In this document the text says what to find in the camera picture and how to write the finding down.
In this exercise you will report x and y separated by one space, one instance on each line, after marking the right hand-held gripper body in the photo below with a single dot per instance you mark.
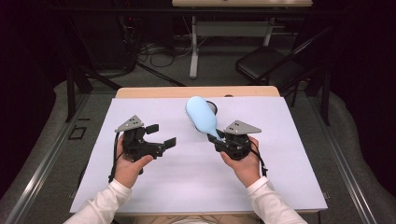
236 147

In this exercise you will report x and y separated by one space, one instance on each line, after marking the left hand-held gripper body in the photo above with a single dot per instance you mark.
137 146

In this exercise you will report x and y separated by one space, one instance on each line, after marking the black mesh cup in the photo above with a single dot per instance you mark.
215 109

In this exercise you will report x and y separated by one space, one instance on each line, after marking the light blue hairbrush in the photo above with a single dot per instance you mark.
200 113

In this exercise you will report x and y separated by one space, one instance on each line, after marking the person's right hand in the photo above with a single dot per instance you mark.
246 169

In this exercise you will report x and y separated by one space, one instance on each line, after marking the person's left hand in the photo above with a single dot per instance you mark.
129 174

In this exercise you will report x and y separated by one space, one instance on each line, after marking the white table sheet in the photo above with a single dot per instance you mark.
186 186

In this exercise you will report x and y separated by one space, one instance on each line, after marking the person's torso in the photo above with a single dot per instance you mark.
193 219

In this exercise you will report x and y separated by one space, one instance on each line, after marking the black metal stand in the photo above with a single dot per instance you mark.
326 102
70 99

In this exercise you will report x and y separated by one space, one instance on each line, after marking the black folding chair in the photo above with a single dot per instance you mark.
264 62

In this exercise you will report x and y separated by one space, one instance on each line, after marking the white-legged desk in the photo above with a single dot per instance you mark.
194 46

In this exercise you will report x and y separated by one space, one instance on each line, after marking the dark equipment box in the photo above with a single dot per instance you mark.
106 46

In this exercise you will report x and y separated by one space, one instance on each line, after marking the black horizontal bar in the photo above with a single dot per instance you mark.
124 10

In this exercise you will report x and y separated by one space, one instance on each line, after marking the metal floor rail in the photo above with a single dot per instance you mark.
345 174
40 168

